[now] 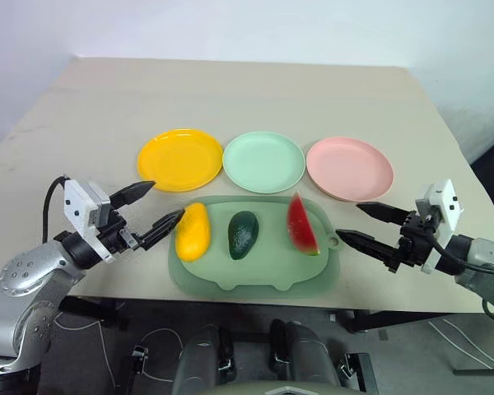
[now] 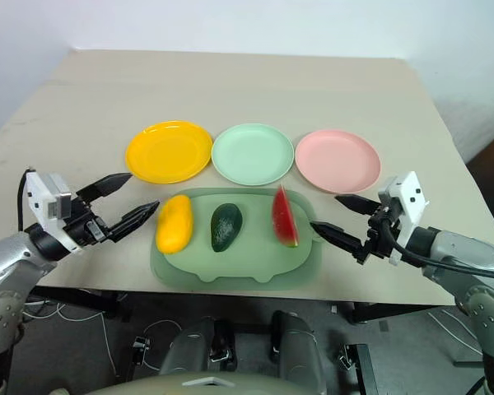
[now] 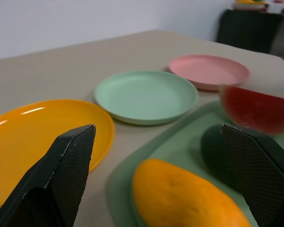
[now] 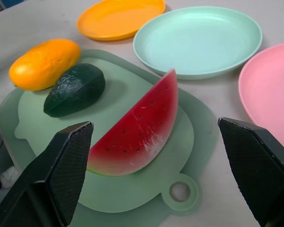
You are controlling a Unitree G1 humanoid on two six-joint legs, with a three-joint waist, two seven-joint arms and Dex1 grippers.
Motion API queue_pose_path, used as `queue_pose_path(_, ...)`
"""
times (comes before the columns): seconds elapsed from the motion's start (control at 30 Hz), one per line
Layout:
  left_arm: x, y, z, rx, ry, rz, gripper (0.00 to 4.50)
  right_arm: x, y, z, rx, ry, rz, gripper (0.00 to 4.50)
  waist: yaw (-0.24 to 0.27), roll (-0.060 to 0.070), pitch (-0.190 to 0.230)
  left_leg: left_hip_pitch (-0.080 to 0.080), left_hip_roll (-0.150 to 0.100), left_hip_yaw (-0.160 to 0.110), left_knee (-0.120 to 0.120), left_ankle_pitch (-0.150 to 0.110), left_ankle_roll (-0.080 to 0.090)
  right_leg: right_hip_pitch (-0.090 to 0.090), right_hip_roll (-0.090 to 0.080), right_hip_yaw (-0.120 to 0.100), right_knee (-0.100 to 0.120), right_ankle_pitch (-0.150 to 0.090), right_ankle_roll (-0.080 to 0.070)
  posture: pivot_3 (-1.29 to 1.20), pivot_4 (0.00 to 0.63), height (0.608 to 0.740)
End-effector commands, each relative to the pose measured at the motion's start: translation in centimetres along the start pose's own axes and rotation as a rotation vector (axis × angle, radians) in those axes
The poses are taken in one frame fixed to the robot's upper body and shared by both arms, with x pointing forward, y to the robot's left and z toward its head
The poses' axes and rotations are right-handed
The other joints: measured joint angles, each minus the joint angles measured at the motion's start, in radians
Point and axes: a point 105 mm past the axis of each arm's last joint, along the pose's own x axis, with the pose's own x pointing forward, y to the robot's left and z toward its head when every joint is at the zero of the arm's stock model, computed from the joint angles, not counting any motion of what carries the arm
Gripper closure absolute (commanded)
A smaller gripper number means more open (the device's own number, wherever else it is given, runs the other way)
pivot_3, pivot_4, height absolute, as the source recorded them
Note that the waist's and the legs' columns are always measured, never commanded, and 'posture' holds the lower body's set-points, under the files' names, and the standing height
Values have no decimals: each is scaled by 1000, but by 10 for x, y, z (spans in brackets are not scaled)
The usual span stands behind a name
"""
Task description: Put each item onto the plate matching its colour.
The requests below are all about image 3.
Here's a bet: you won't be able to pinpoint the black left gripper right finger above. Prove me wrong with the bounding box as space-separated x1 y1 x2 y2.
221 123 284 227

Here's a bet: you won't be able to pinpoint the green plastic plate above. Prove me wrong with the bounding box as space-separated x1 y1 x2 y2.
93 70 199 125

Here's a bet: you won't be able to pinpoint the black cabinet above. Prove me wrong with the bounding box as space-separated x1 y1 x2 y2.
216 9 284 59

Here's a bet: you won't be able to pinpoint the green plastic tray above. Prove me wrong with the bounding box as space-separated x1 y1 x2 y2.
106 100 284 227

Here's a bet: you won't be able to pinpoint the stacked items on cabinet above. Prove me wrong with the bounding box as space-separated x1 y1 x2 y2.
231 0 284 14

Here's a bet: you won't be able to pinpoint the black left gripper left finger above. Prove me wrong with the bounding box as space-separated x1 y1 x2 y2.
0 124 97 227

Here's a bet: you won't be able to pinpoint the pink plastic plate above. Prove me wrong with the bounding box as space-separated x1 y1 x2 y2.
169 54 251 92

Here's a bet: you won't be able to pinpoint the red watermelon slice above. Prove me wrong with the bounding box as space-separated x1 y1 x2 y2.
219 84 284 136

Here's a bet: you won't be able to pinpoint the orange mango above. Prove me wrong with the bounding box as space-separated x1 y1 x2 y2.
132 158 252 227

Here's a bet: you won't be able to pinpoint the dark green avocado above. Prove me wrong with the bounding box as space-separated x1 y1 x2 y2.
201 124 230 173

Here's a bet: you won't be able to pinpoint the orange plastic plate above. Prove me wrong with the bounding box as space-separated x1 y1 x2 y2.
0 99 115 207

